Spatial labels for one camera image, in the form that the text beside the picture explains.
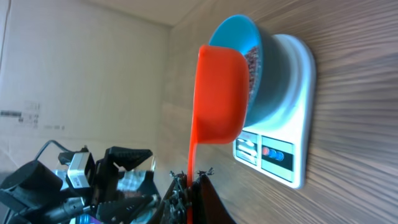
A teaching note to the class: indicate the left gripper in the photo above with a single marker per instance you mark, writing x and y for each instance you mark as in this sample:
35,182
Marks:
123,195

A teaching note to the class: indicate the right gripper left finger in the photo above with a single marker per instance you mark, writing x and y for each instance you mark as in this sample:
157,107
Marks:
174,205

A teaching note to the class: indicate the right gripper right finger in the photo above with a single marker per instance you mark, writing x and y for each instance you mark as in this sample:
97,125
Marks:
207,206

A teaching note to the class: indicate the red measuring scoop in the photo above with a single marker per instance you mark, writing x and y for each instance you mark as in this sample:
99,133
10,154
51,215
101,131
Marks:
220,99

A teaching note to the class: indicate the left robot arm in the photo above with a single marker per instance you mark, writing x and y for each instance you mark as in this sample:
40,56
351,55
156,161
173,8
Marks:
35,194

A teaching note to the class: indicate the white digital kitchen scale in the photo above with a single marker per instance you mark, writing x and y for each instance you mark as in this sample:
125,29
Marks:
277,146

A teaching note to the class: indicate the blue bowl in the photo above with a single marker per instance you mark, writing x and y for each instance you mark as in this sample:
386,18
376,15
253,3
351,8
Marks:
241,33

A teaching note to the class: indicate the red beans in bowl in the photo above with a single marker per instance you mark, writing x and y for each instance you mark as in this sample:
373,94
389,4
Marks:
252,59

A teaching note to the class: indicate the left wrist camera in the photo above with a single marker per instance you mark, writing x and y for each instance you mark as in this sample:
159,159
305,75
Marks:
80,173

